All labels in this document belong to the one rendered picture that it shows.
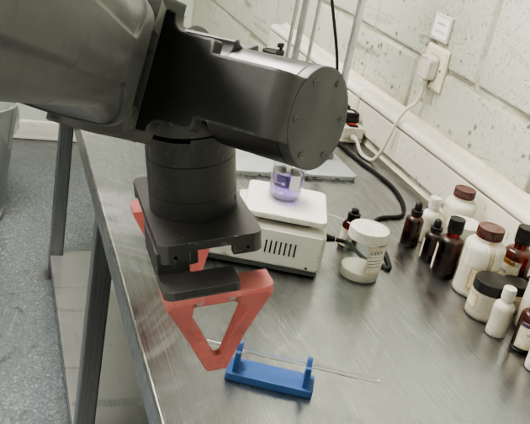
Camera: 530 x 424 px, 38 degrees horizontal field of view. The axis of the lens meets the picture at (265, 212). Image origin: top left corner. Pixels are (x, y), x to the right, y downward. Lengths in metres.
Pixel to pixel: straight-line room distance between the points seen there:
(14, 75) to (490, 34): 1.36
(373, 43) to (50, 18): 1.72
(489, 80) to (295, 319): 0.66
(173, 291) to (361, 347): 0.57
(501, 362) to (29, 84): 0.93
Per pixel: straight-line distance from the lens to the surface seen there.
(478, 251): 1.16
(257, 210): 1.08
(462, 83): 1.55
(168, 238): 0.47
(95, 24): 0.23
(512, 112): 1.42
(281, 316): 1.01
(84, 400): 1.71
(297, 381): 0.89
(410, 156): 1.59
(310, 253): 1.10
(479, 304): 1.13
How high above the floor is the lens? 1.27
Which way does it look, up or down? 24 degrees down
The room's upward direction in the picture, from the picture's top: 11 degrees clockwise
